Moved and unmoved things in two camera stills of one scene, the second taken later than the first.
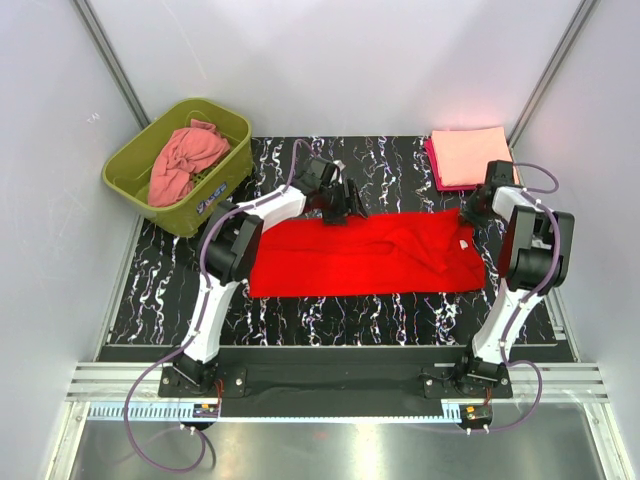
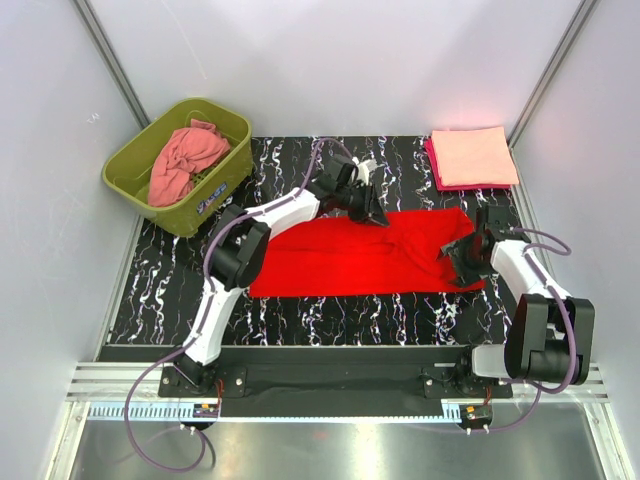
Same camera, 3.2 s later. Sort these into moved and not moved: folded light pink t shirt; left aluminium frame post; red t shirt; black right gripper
Moved: black right gripper
Not moved: folded light pink t shirt; left aluminium frame post; red t shirt
